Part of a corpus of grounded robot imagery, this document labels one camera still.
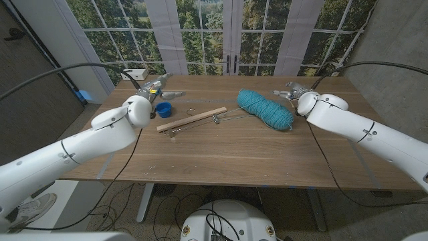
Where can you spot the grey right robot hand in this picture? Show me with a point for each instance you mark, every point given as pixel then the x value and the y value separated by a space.
pixel 294 89

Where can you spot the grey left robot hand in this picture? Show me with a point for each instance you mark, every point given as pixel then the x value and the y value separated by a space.
pixel 160 87

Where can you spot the teal yarn skein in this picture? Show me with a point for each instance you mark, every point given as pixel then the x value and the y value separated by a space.
pixel 265 108

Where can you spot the wooden hanger bar with clips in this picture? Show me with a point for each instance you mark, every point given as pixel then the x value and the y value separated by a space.
pixel 192 120

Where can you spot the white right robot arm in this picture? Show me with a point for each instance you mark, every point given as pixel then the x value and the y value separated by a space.
pixel 361 130

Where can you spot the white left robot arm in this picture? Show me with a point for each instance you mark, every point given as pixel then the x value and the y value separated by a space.
pixel 67 150

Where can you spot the small blue cup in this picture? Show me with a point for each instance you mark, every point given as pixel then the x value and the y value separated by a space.
pixel 164 109

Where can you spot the white power strip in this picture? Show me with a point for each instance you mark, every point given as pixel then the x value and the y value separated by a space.
pixel 135 74

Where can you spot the printed window backdrop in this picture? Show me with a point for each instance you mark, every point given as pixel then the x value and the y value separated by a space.
pixel 200 33

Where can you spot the small blue floor object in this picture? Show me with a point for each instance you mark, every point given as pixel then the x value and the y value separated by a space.
pixel 83 95

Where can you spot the black round floor fixture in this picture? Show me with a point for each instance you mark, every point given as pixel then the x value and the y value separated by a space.
pixel 164 189

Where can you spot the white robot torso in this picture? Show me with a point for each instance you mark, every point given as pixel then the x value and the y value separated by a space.
pixel 230 221

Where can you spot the white robot chest edge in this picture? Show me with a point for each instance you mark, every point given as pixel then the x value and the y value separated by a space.
pixel 67 236

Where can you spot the grey sneaker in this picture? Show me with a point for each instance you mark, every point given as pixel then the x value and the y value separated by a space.
pixel 31 209

